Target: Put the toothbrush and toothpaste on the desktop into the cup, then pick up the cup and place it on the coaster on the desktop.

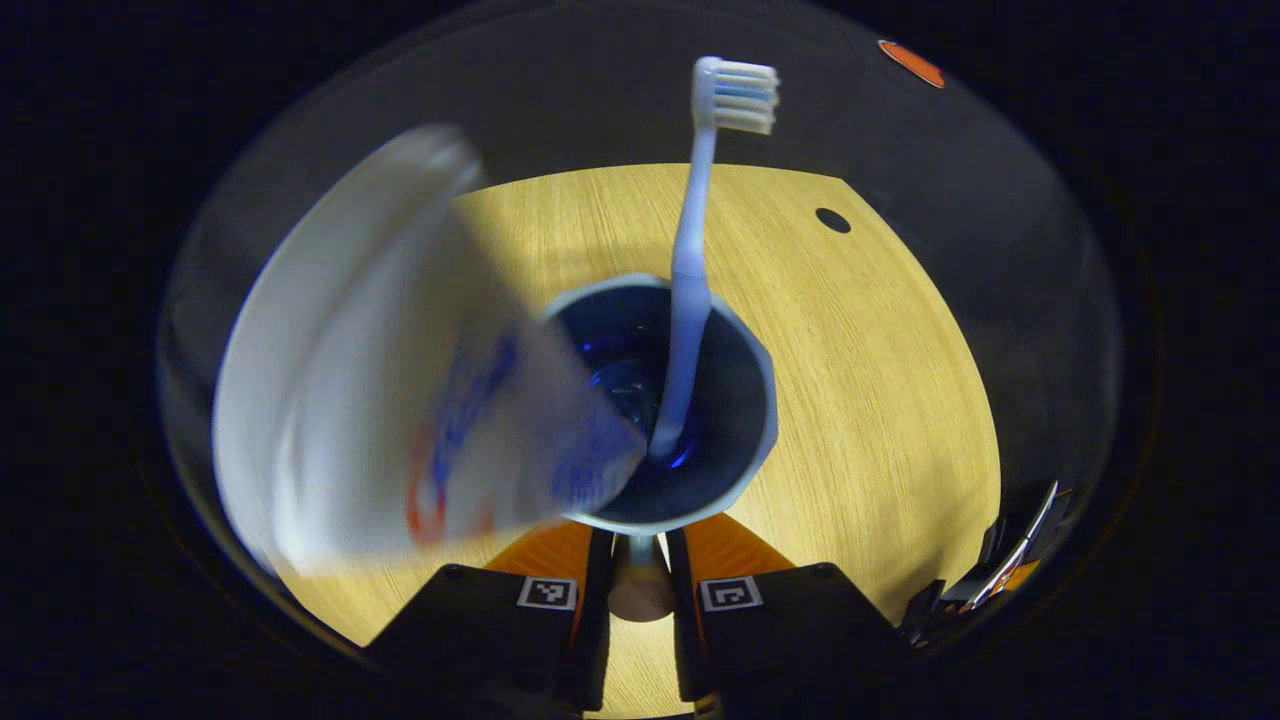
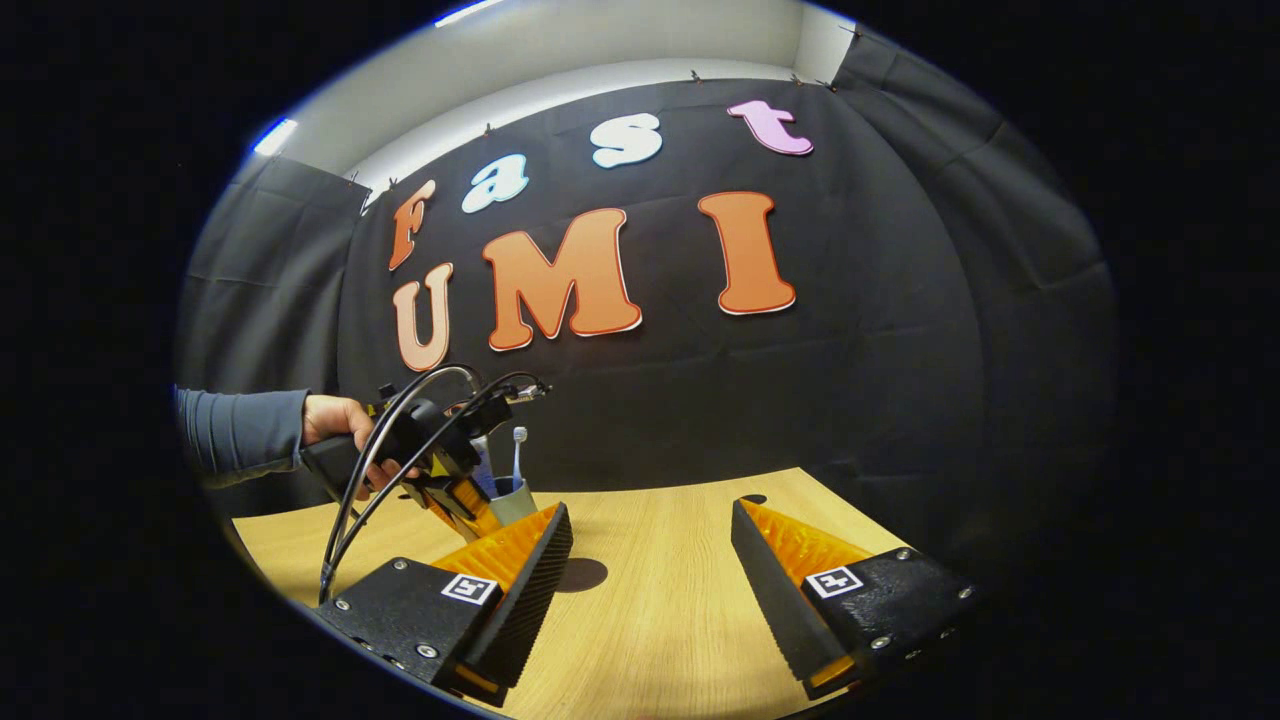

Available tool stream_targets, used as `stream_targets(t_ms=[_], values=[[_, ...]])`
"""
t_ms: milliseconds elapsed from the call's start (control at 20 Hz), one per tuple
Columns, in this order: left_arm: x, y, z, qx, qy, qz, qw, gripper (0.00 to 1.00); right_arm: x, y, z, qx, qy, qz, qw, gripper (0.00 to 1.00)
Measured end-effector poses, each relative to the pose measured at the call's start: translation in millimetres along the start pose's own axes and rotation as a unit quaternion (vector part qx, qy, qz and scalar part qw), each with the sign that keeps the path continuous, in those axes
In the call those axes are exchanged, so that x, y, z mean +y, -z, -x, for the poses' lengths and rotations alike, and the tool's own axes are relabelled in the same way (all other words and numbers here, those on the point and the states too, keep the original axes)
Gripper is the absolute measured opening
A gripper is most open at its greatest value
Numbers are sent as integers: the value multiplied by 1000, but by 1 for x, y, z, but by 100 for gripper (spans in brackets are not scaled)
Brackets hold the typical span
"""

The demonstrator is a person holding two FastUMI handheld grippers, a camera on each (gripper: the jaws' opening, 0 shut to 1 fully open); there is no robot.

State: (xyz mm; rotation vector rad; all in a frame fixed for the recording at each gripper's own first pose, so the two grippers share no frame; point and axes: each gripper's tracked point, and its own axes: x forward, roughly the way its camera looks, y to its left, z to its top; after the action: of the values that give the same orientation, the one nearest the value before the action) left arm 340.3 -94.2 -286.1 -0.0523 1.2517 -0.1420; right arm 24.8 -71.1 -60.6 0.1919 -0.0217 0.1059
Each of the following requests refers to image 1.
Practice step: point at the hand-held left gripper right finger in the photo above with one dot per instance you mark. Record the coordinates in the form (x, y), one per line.
(682, 620)

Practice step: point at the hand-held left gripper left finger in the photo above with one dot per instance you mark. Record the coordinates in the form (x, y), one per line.
(598, 620)

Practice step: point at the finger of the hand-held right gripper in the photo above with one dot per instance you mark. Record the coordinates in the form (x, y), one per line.
(1010, 560)

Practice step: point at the light blue cup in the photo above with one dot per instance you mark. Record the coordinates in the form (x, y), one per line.
(740, 400)

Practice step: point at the white toothbrush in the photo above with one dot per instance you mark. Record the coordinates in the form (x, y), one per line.
(690, 280)

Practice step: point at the white toothpaste tube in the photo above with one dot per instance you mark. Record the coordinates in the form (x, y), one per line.
(350, 380)

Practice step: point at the wooden desktop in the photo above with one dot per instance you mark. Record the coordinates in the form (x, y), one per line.
(880, 400)

